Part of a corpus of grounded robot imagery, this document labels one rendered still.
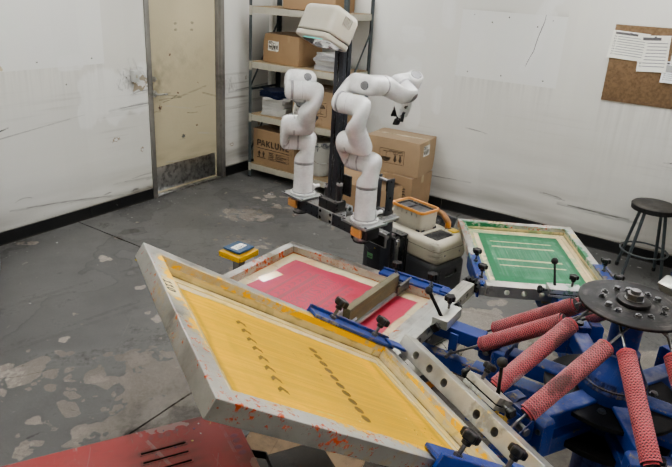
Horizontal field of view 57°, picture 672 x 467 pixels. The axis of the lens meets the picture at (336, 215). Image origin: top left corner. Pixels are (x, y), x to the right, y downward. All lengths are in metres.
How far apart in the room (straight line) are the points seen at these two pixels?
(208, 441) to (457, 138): 4.99
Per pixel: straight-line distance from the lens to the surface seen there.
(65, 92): 5.61
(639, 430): 1.74
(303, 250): 2.76
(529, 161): 5.97
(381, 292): 2.33
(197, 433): 1.57
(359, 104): 2.42
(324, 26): 2.54
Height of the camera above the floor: 2.12
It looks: 21 degrees down
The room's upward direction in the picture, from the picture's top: 3 degrees clockwise
